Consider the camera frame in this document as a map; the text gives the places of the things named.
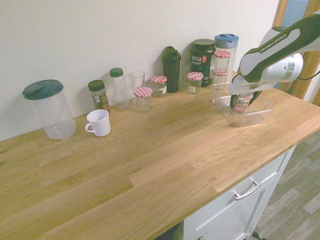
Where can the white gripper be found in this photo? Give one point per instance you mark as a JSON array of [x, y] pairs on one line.
[[243, 86]]

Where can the red cereal pot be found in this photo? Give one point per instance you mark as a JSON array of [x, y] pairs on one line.
[[241, 105]]

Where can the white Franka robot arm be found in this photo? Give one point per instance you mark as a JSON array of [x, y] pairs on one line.
[[272, 47]]

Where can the clear rectangular plastic container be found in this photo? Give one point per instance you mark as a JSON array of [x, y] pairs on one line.
[[250, 118]]

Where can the tall clear container blue lid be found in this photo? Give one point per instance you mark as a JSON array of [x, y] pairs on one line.
[[226, 43]]

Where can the small glass jar gingham lid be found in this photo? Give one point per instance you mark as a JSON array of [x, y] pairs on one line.
[[194, 83]]

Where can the dark Vega Sport tub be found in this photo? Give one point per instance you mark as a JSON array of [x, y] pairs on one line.
[[201, 62]]

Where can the short clear drinking glass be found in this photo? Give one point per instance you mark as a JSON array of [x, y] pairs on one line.
[[184, 77]]

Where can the dark green shaker bottle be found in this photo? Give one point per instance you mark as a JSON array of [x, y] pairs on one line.
[[171, 71]]

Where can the labelled glass jar gingham lid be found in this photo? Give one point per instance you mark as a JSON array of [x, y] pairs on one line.
[[159, 86]]

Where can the empty glass jar gingham lid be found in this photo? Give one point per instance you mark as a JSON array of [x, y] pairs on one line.
[[143, 98]]

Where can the tall clear drinking glass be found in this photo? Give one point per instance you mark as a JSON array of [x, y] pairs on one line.
[[137, 78]]

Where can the white cabinet drawer front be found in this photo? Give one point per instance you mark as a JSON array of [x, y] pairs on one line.
[[225, 207]]

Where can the white lower cabinet door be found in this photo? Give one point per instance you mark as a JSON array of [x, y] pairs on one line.
[[252, 217]]

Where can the clear bottle green lid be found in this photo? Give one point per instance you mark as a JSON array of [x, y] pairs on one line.
[[119, 92]]

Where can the spice jar dark green lid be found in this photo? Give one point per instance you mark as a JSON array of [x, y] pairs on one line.
[[99, 96]]

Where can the white mug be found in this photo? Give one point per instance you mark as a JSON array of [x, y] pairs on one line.
[[100, 123]]

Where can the large clear jug teal lid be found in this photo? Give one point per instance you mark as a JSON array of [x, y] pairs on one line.
[[53, 112]]

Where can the wooden door frame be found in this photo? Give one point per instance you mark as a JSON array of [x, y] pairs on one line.
[[308, 75]]

